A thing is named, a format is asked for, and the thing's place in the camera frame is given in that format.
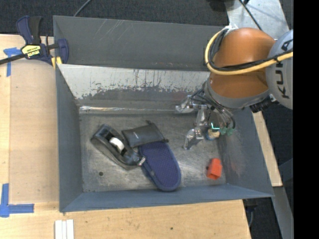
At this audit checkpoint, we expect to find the orange-red block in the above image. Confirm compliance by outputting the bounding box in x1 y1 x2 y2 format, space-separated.
205 158 223 180

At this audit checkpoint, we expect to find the black tape dispenser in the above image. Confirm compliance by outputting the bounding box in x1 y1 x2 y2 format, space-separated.
90 123 147 170

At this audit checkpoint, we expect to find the grey metal bin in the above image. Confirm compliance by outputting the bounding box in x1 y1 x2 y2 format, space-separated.
52 15 275 213

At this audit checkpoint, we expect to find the black cylinder on white bracket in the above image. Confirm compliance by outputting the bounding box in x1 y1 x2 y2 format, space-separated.
250 94 278 114

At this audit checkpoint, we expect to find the black pouch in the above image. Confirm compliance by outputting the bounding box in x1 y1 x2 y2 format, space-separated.
121 120 169 149

